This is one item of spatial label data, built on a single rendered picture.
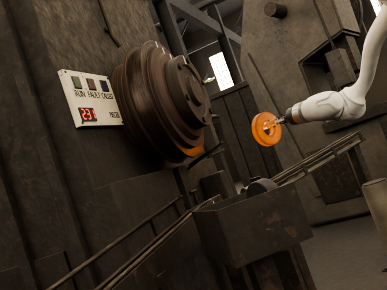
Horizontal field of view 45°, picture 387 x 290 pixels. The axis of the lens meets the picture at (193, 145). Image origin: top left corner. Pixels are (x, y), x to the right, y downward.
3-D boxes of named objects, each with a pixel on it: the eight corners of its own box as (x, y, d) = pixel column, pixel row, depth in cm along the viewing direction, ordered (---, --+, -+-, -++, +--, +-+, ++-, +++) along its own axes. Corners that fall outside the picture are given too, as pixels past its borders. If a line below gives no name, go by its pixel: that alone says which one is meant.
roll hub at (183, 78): (182, 130, 161) (156, 55, 163) (208, 129, 187) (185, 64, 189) (197, 125, 159) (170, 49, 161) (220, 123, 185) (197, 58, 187)
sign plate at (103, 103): (75, 128, 137) (57, 71, 138) (119, 126, 161) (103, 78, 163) (82, 125, 136) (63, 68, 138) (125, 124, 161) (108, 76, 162)
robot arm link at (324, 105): (301, 123, 184) (323, 123, 192) (332, 113, 172) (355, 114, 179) (297, 97, 186) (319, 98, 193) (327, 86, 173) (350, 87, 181)
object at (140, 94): (155, 168, 155) (110, 38, 158) (201, 157, 199) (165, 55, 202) (171, 162, 153) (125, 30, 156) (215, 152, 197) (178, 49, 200)
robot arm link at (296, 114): (319, 119, 191) (308, 122, 196) (312, 98, 191) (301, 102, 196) (304, 123, 186) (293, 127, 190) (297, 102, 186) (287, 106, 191)
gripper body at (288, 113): (294, 125, 190) (279, 130, 198) (307, 121, 195) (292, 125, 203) (288, 107, 191) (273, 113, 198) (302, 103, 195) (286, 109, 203)
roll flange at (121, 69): (129, 177, 158) (86, 49, 162) (181, 164, 202) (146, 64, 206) (155, 168, 155) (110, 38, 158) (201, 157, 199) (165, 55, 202)
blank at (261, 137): (270, 153, 210) (275, 152, 207) (246, 133, 205) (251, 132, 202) (281, 126, 217) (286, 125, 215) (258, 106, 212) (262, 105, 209)
